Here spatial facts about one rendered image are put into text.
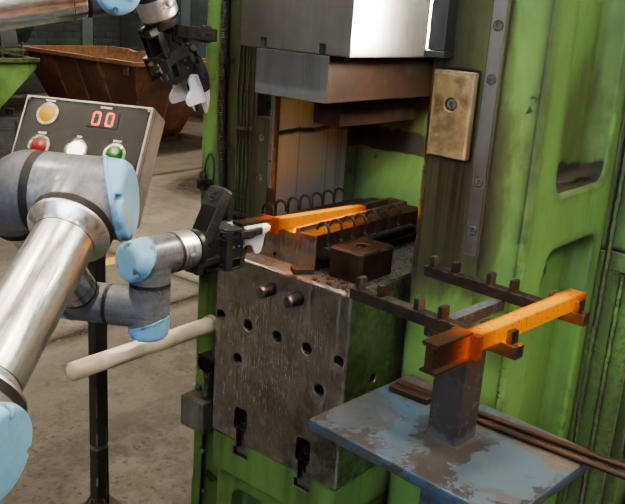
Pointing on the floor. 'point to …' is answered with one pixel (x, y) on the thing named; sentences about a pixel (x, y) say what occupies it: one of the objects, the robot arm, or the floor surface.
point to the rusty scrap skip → (107, 80)
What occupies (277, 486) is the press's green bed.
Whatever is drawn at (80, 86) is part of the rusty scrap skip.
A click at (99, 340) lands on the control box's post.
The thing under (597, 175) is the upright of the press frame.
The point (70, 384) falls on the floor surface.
